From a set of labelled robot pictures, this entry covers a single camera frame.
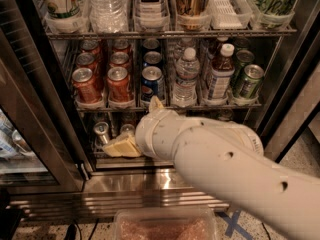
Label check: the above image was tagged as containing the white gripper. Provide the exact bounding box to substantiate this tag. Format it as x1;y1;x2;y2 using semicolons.
102;96;187;161

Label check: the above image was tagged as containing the red coke can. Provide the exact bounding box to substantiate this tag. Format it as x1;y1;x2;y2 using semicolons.
80;40;102;61
109;52;132;72
112;39;131;55
76;52;102;81
72;68;102;104
107;67;133;102

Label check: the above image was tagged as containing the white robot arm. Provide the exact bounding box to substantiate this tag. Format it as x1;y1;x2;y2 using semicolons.
135;106;320;240

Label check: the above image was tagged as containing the brown can lower shelf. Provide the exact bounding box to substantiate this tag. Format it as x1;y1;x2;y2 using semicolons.
120;124;135;135

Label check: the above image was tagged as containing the silver can lower shelf left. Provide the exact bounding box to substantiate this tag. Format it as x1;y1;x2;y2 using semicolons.
93;122;110;147

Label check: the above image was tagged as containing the blue pepsi can front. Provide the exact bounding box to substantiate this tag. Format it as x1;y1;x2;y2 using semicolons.
141;66;165;102

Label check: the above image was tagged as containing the blue pepsi can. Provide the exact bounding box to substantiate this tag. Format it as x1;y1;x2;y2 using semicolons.
142;38;161;54
141;66;165;102
143;51;163;68

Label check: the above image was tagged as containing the clear water bottle middle shelf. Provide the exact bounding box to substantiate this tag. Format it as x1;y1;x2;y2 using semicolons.
173;48;200;107

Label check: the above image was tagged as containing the steel fridge base grille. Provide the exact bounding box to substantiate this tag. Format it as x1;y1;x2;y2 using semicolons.
9;168;229;221

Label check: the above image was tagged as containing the blue pepsi can middle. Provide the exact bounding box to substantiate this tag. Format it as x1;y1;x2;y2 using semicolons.
143;51;163;68

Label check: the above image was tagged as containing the blue pepsi can back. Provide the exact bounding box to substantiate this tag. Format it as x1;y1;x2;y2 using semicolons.
142;38;161;54

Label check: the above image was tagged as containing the glass fridge door left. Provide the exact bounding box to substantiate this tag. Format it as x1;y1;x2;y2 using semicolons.
0;0;88;195

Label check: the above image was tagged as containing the green can front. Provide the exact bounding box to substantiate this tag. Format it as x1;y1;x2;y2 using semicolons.
233;64;264;99

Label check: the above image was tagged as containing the green can middle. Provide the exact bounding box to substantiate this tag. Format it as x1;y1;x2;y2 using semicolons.
231;49;255;86

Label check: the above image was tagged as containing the water bottle top shelf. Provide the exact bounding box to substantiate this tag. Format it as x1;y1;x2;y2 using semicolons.
89;0;128;33

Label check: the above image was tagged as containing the brown tall can top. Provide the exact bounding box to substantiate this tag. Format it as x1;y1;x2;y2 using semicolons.
176;0;209;31

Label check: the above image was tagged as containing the white empty shelf tray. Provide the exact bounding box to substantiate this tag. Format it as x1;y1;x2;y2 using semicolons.
209;0;252;30

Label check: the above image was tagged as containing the tall can top left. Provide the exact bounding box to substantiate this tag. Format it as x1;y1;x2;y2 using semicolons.
37;0;88;20

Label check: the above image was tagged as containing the clear plastic bin with contents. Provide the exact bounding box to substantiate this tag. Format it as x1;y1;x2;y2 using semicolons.
112;206;218;240

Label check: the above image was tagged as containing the brown tea bottle white cap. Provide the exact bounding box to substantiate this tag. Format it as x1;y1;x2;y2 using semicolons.
205;43;235;100

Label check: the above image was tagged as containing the white labelled bottle top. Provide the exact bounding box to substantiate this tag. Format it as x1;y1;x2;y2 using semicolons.
134;0;168;28

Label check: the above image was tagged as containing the blue tape cross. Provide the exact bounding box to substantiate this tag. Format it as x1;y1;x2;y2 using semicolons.
217;210;253;240

